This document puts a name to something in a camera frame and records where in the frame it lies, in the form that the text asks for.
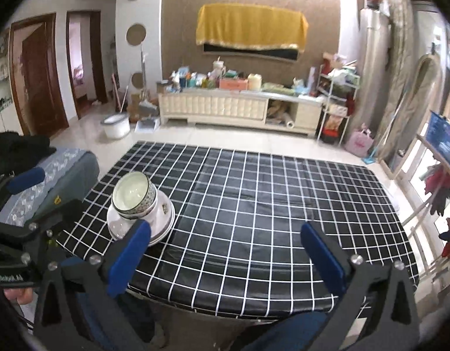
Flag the brown wooden door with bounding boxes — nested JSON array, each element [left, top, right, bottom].
[[9, 13, 70, 136]]

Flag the white plastic bucket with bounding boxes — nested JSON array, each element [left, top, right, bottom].
[[101, 114, 130, 140]]

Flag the white metal storage rack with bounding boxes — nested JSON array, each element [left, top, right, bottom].
[[316, 62, 359, 144]]

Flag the cream tufted tv cabinet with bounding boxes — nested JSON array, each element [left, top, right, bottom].
[[158, 88, 322, 139]]

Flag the pink gift bag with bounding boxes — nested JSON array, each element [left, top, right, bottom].
[[345, 126, 374, 158]]

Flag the grey covered ironing board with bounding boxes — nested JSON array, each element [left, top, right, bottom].
[[379, 53, 449, 162]]

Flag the grey dustpan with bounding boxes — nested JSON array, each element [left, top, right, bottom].
[[135, 117, 160, 132]]

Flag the black garment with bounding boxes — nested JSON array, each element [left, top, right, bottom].
[[0, 131, 57, 180]]

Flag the black television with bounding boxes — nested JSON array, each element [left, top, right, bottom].
[[203, 42, 299, 63]]

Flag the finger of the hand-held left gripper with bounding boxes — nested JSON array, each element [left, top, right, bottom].
[[0, 167, 47, 210], [0, 199, 85, 254]]

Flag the white floral plate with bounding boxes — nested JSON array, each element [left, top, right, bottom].
[[107, 204, 176, 241]]

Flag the pink box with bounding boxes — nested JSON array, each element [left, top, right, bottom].
[[219, 78, 247, 90]]

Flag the large white bowl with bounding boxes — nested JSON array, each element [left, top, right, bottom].
[[137, 187, 173, 233]]

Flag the person's left hand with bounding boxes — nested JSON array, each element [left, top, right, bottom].
[[3, 288, 37, 305]]

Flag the brown door frame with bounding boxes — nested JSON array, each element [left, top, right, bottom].
[[66, 10, 109, 119]]

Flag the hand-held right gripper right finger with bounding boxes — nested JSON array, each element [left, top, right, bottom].
[[300, 221, 420, 351]]

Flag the white broom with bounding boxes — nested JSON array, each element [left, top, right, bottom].
[[138, 44, 157, 111]]

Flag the grey patterned bowl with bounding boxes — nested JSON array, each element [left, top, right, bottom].
[[112, 171, 160, 220]]

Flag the mop sticks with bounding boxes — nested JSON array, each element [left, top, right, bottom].
[[111, 73, 129, 114]]

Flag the red garment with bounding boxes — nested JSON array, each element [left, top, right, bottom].
[[424, 164, 450, 217]]

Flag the yellow cloth tv cover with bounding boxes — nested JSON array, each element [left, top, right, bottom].
[[196, 3, 308, 52]]

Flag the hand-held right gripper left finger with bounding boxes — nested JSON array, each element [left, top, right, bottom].
[[32, 220, 153, 351]]

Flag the covered standing air conditioner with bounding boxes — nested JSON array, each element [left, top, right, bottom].
[[358, 5, 390, 147]]

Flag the grey patterned sofa cover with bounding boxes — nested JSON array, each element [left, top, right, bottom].
[[0, 148, 100, 223]]

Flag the wooden drying rack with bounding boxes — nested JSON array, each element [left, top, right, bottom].
[[401, 132, 450, 286]]

